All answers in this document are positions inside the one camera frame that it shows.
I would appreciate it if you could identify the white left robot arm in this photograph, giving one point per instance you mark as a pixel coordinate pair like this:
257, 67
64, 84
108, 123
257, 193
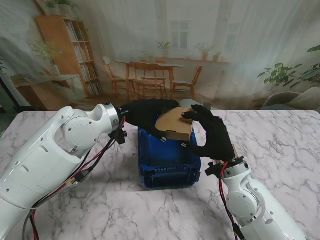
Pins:
42, 160

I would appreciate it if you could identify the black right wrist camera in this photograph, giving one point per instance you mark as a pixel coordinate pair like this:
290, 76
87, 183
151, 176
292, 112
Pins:
213, 169

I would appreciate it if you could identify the blue plastic turnover box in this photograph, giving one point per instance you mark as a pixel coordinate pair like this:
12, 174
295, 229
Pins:
170, 172

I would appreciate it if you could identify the cardboard package with shipping label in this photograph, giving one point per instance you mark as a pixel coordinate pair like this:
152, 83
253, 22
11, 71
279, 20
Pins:
173, 125

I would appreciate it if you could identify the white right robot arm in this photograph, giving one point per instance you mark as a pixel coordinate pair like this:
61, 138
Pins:
252, 202

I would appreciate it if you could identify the printed room scene backdrop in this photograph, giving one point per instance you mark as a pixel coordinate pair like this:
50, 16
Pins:
150, 30

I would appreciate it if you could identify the cardboard package with clear tape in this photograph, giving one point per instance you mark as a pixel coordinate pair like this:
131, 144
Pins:
235, 151

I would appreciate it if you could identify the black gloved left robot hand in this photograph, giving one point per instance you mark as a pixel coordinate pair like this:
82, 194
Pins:
142, 112

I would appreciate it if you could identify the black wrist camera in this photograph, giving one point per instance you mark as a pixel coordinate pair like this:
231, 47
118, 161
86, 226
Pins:
213, 169
122, 137

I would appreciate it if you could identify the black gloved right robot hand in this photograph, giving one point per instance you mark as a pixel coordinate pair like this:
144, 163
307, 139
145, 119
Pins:
217, 140

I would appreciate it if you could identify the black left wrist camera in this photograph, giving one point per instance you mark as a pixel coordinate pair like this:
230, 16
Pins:
122, 137

